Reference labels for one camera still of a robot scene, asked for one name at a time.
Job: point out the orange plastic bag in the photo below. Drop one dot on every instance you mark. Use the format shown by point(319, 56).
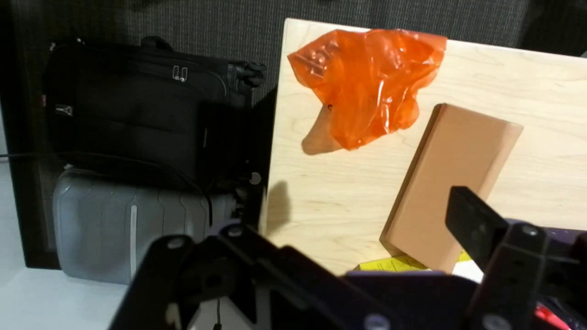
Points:
point(367, 84)

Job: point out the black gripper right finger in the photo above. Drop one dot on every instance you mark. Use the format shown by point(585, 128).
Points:
point(532, 276)

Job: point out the brown cardboard case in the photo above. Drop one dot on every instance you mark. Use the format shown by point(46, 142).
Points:
point(457, 148)

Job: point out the yellow sticky note box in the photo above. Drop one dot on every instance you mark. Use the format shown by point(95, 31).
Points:
point(393, 265)

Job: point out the grey storage bin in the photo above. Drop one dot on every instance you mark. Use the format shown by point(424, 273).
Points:
point(105, 229)

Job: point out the black suitcase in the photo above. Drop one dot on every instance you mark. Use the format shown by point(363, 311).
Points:
point(150, 111)

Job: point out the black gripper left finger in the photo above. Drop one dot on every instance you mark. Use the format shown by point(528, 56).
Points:
point(273, 289)

